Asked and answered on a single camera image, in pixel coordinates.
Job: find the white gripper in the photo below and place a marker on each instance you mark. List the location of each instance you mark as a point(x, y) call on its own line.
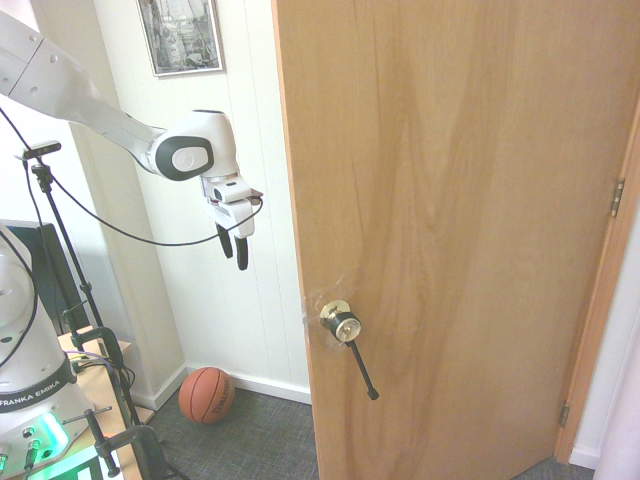
point(234, 210)

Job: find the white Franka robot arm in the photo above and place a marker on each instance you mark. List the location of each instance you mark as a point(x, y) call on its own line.
point(60, 80)

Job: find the brass door knob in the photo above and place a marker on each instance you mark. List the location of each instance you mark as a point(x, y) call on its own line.
point(341, 320)

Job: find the wooden door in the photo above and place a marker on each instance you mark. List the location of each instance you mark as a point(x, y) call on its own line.
point(450, 240)

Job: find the brass door hinge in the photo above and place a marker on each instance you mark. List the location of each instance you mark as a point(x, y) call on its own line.
point(564, 415)
point(618, 197)

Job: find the orange basketball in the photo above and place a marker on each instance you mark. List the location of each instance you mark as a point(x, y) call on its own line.
point(206, 395)

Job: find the black tripod stand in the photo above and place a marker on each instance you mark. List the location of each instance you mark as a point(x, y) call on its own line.
point(75, 300)

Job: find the black clamp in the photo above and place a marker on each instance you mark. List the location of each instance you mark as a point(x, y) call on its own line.
point(125, 442)
point(107, 360)

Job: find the framed black and white picture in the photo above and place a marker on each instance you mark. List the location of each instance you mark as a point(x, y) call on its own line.
point(181, 35)

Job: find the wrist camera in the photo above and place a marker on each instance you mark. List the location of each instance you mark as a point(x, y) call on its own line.
point(231, 192)

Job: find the black camera on stand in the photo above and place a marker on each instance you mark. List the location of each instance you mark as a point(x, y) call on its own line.
point(42, 149)

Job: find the wooden door frame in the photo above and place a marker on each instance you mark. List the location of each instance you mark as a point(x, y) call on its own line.
point(600, 310)

